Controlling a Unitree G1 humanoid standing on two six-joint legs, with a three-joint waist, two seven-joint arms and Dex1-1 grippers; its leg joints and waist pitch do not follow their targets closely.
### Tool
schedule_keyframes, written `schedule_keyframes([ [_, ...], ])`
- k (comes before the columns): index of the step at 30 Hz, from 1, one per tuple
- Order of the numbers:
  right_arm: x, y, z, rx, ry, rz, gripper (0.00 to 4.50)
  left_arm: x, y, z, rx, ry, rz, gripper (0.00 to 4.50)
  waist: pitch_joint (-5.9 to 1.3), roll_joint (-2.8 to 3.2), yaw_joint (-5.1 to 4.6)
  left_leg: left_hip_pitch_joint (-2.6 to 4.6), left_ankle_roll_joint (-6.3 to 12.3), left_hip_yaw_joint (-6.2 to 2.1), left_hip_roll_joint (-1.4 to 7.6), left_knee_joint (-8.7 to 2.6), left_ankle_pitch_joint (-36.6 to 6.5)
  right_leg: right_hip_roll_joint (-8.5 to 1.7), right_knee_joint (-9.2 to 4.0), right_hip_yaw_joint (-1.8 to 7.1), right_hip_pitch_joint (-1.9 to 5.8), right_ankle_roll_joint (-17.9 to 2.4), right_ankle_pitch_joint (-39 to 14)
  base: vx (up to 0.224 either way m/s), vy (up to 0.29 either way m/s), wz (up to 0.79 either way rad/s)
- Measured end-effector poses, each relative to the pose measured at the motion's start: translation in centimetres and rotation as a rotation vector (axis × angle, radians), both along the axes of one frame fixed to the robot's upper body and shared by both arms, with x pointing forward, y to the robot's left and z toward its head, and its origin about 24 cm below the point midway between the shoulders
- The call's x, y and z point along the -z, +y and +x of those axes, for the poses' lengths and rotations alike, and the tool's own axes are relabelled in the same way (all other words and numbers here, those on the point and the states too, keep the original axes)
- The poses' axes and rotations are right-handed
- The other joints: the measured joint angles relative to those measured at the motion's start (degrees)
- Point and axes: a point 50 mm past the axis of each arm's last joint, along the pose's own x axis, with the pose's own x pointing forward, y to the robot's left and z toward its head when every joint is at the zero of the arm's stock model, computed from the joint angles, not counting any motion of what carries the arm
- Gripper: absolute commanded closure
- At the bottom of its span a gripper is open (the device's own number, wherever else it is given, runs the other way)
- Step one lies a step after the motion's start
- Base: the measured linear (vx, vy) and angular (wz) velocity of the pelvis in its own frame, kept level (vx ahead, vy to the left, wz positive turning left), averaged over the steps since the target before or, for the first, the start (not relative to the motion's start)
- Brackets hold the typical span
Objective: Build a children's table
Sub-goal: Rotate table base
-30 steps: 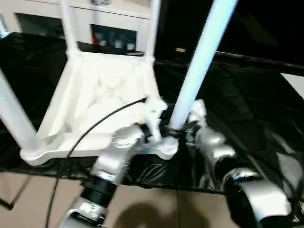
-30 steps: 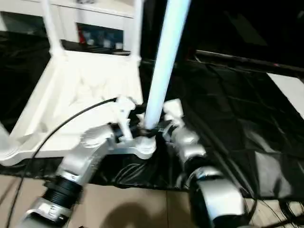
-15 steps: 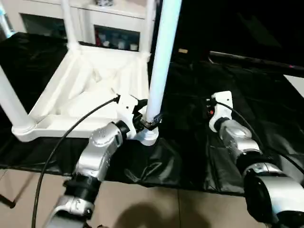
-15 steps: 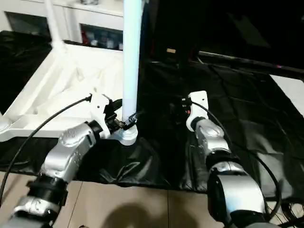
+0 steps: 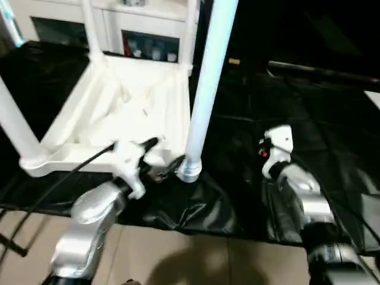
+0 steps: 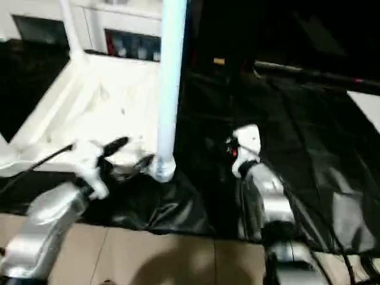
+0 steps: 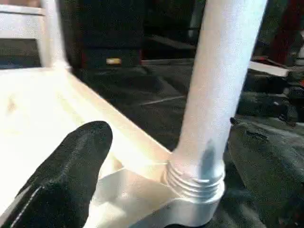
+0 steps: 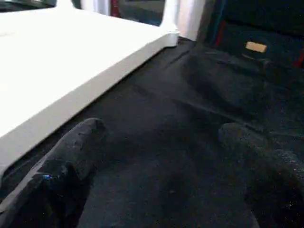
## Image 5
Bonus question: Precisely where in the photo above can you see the white plastic table top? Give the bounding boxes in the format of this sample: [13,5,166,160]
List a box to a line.
[21,56,202,179]

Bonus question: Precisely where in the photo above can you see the white plastic table leg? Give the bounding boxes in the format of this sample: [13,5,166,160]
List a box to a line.
[181,0,200,75]
[177,0,240,183]
[0,74,52,174]
[80,0,106,64]

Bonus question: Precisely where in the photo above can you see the black plastic mat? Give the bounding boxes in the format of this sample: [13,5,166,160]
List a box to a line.
[0,40,380,245]

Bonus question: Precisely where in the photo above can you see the white sideboard with glass doors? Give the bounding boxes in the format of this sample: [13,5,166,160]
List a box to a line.
[9,0,200,64]

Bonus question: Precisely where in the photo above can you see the flat white panel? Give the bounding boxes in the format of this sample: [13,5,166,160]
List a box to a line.
[365,90,380,111]

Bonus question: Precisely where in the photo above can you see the blue lit device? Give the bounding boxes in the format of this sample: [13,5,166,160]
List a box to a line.
[0,0,26,48]

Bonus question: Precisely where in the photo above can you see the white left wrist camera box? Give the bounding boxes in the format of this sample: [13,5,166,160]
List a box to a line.
[113,141,149,200]

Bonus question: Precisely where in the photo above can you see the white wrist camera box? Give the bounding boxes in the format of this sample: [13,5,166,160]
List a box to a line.
[113,141,149,200]
[258,125,295,180]

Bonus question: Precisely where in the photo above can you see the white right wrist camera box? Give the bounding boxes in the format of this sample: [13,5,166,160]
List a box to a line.
[258,125,295,180]

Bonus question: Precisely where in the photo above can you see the black folding table frame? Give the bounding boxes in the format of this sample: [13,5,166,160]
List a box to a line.
[0,232,28,258]

